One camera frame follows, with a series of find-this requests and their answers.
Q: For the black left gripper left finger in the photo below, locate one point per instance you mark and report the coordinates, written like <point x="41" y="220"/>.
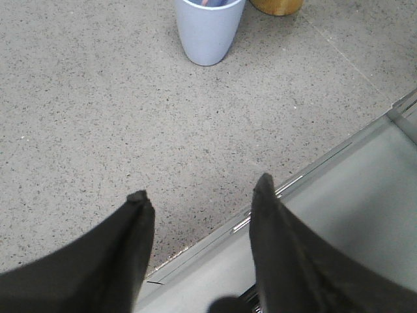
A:
<point x="102" y="271"/>

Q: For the blue plastic cup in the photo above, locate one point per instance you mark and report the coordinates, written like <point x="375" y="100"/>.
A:
<point x="207" y="32"/>

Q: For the bamboo wooden cylinder holder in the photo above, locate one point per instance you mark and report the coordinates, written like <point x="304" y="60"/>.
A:
<point x="278" y="7"/>

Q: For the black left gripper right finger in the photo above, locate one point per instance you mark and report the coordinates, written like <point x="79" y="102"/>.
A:
<point x="298" y="271"/>

